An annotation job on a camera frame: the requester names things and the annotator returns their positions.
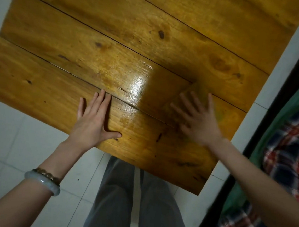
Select person's right hand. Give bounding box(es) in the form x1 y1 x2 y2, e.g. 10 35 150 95
166 89 228 149

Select person's left hand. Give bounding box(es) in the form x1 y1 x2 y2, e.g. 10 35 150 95
66 86 126 157

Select yellow cloth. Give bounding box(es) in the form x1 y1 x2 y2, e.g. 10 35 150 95
168 80 228 126

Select person's left forearm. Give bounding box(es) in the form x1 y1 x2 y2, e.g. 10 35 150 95
0 135 86 227

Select person's right forearm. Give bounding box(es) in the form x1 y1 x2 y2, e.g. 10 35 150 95
201 137 299 227

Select person's grey trousers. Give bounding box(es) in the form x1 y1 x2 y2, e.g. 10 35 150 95
81 153 197 227

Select pale jade bangle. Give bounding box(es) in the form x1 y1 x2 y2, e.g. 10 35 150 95
23 169 62 197

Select plaid blanket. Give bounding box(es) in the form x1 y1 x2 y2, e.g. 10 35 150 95
215 95 299 227

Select cream sofa with green cover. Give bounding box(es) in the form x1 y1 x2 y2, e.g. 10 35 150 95
192 6 299 227

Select wooden table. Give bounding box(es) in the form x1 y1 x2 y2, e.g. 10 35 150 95
0 0 299 204

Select brown beaded bracelet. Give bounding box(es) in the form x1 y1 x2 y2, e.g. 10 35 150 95
31 167 63 187

